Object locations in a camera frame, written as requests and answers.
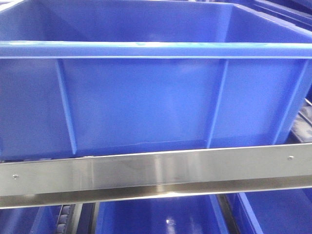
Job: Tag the steel shelf front rail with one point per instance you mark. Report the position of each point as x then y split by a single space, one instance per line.
160 174

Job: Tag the blue bin lower centre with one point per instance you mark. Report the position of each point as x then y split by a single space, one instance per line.
199 214

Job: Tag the blue bin lower right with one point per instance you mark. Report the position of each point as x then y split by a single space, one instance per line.
272 212

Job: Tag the blue bin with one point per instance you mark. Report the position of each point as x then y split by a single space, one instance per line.
272 212
199 214

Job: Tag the large blue plastic box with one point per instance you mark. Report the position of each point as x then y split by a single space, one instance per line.
108 77

